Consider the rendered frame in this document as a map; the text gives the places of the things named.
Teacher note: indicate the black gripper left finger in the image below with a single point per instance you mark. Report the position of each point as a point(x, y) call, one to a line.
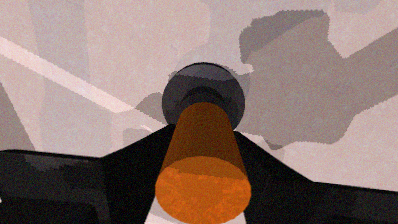
point(121, 184)

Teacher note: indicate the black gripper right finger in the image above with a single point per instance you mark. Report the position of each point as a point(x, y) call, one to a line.
point(280, 195)

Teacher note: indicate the orange knob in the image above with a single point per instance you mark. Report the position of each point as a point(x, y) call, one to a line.
point(203, 179)

